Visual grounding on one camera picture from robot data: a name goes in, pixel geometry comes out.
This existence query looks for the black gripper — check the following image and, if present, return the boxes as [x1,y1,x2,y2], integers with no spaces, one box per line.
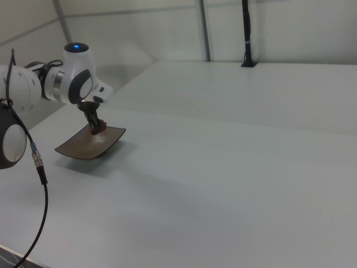
[76,100,103,136]

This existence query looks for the black robot cable with connector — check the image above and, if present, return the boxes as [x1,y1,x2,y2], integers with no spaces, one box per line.
[4,48,50,268]

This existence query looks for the square brown ceramic plate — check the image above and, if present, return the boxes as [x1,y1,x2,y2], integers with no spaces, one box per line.
[54,125,127,160]

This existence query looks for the grey partition frame post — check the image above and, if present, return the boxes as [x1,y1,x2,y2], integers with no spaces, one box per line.
[52,0,74,46]
[199,0,212,63]

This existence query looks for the black camera stand pole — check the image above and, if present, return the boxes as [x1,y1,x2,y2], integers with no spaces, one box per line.
[240,0,258,68]

